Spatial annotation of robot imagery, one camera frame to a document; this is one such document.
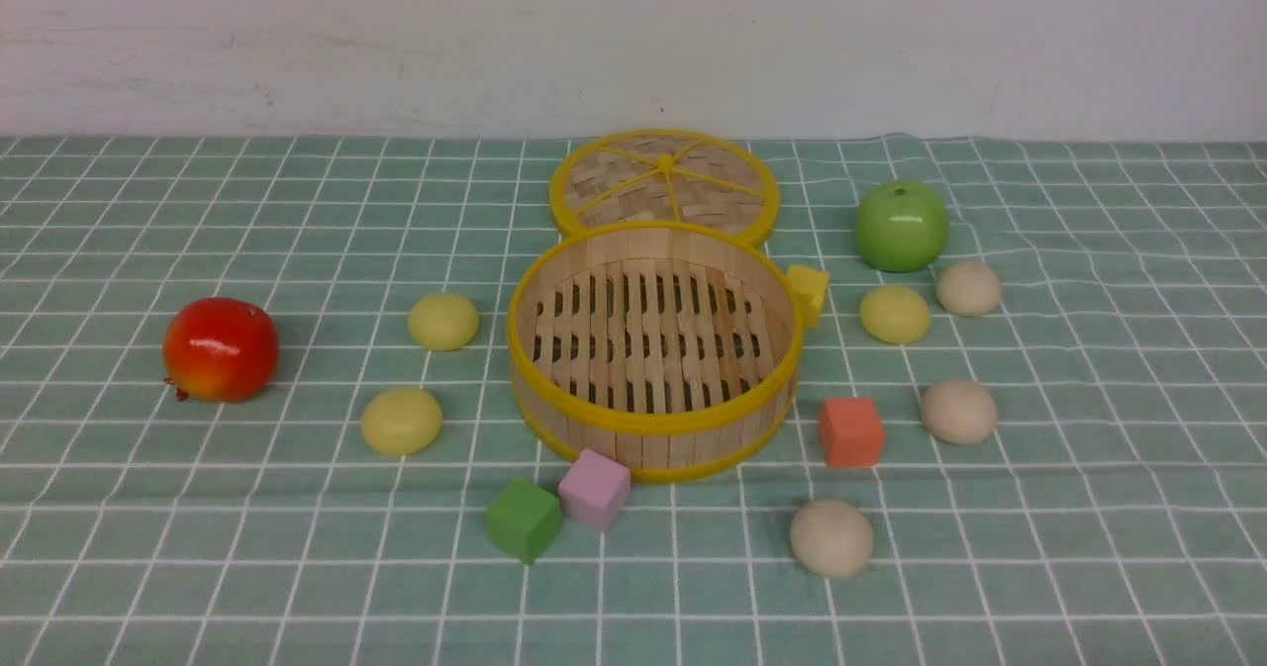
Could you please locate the yellow bun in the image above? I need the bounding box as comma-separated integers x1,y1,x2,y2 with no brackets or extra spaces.
859,284,931,344
361,386,442,457
407,292,481,353

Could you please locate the white bun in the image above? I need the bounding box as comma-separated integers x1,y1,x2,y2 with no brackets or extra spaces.
922,379,998,444
789,499,875,580
935,260,1002,317

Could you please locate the bamboo steamer tray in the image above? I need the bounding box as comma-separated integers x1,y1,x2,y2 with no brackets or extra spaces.
506,223,810,484

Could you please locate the woven bamboo steamer lid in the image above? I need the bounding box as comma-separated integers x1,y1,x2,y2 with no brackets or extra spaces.
549,129,780,246

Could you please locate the yellow cube block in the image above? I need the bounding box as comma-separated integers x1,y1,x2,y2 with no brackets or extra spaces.
786,265,829,329

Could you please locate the pink cube block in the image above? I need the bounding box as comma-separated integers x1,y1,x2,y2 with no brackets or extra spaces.
557,448,631,532

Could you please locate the green cube block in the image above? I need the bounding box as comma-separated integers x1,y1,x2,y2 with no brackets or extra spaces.
485,479,564,565

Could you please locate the orange cube block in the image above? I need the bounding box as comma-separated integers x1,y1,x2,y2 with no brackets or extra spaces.
818,396,886,468

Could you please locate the green apple toy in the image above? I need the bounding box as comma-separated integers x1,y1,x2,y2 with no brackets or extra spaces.
854,179,949,273

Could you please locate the red pomegranate toy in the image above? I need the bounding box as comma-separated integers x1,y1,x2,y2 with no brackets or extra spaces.
162,298,280,403

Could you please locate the green checkered tablecloth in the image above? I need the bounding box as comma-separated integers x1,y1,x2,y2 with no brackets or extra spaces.
1,134,1266,665

